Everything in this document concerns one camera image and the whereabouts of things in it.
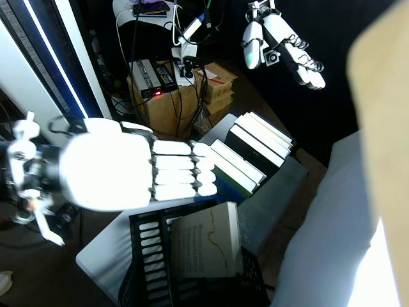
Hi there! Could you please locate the small cream book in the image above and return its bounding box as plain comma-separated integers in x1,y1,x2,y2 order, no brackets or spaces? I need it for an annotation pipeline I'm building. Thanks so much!
168,200,245,278

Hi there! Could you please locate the large cardboard box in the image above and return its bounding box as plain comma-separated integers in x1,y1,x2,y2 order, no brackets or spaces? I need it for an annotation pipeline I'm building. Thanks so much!
126,59,208,140

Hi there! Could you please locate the black plastic file rack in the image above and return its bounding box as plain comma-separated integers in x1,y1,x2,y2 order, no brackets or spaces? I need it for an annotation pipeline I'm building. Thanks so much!
117,198,272,307

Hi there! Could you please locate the silver power supply unit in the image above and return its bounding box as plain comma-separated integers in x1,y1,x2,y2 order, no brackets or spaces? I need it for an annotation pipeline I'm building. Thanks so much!
129,59,163,99

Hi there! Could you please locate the small mesh bag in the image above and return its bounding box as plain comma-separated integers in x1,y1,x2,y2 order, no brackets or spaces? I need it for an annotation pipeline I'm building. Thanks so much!
192,110,212,135

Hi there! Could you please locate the black charger yellow label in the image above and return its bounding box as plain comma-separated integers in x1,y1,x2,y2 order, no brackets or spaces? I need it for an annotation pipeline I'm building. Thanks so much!
152,63,180,92

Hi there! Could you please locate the white robot body column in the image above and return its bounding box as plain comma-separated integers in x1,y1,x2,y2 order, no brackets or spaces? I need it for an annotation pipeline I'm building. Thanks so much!
0,0,114,141

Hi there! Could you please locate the white power strip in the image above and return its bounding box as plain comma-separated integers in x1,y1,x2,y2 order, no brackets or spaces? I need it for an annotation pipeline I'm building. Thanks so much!
171,47,196,88

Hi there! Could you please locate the small plain cardboard box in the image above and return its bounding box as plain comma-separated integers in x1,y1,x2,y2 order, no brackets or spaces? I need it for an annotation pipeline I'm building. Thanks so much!
204,92,236,127

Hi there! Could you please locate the black plug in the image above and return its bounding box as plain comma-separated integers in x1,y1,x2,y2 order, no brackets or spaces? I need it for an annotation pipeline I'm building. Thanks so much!
181,56,196,81

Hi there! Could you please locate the dark cover white page book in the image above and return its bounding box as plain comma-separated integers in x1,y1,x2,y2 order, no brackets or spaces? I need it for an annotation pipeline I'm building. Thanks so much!
224,130,285,178

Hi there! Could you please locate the cardboard box red label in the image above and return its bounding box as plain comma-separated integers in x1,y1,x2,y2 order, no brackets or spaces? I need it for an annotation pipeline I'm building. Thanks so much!
195,61,239,97

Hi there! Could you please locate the white power adapter cube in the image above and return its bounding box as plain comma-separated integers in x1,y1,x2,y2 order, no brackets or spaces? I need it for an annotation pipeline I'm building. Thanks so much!
180,43,199,59

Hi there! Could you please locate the white round stool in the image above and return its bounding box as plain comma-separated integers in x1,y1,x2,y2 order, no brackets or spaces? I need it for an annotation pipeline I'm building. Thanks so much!
111,0,181,33

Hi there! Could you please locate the cream page book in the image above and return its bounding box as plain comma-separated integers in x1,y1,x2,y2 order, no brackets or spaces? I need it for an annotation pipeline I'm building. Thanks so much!
235,113,293,150

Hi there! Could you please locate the white shoe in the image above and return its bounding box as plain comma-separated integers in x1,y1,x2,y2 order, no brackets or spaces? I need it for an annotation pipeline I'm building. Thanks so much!
0,270,14,297

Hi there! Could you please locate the white usb hub stick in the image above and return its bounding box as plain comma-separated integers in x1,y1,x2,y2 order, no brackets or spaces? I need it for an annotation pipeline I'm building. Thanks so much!
176,14,205,44

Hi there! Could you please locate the white fabric sheet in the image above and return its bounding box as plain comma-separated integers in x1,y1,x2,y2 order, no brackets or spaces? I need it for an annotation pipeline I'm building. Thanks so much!
270,129,402,307

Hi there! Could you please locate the dark curtain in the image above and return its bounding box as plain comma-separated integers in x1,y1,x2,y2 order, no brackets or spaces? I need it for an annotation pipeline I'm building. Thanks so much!
220,0,364,167

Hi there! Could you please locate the beige cardboard panel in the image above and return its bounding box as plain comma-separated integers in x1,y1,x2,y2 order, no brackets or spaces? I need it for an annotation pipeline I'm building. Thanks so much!
346,0,409,307

